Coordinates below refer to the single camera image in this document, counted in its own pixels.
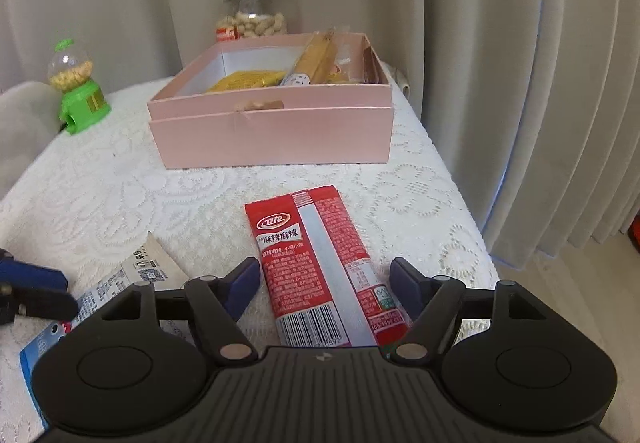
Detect brown chocolate bar packet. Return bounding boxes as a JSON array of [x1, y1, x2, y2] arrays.
[[361, 47, 388, 84]]

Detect glass peanut jar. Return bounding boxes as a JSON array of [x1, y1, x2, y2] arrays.
[[215, 0, 289, 42]]

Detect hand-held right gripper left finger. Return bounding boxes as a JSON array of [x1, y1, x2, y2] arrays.
[[102, 257, 262, 364]]

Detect gold snack packet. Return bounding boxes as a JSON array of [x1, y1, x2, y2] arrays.
[[206, 69, 288, 94]]

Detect green candy dispenser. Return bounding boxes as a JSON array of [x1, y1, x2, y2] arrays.
[[46, 38, 112, 136]]

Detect blue and white packet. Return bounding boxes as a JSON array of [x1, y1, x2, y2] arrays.
[[19, 232, 193, 376]]

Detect yellow rice cracker packet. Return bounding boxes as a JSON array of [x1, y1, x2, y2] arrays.
[[325, 55, 363, 84]]

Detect long bread packet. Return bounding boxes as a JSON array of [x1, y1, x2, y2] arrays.
[[280, 29, 337, 88]]

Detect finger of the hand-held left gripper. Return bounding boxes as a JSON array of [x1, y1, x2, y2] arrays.
[[0, 248, 69, 295], [0, 290, 80, 325]]

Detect red snack packet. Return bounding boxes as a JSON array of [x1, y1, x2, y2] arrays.
[[244, 185, 413, 349]]

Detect white lace tablecloth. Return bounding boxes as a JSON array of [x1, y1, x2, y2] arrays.
[[0, 73, 501, 443]]

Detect pink cardboard box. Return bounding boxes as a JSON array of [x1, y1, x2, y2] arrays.
[[146, 32, 393, 170]]

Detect beige curtain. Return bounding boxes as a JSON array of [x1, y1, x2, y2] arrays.
[[0, 0, 640, 271]]

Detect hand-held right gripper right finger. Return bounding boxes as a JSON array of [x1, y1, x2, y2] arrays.
[[389, 257, 551, 364]]

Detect beige chair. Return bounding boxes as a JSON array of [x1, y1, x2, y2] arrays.
[[0, 82, 66, 198]]

